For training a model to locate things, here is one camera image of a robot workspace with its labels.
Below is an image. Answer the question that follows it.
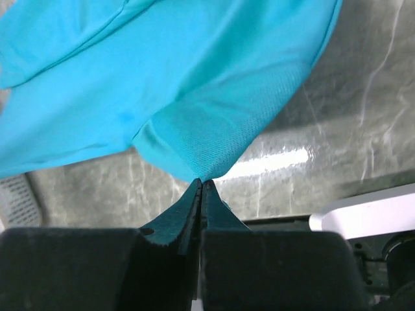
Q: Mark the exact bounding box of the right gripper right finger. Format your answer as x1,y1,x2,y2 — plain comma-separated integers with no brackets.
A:
201,181,369,310

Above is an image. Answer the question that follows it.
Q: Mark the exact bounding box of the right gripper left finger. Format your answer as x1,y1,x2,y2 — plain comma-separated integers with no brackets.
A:
1,180,202,310

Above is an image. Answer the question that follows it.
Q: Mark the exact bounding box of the teal t shirt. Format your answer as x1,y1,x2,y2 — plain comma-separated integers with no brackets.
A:
1,1,342,182

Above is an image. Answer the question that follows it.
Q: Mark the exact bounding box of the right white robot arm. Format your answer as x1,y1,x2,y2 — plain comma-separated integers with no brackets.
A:
1,180,414,310

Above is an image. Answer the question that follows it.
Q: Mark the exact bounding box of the white laundry basket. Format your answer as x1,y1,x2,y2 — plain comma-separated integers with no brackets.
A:
0,174,45,233

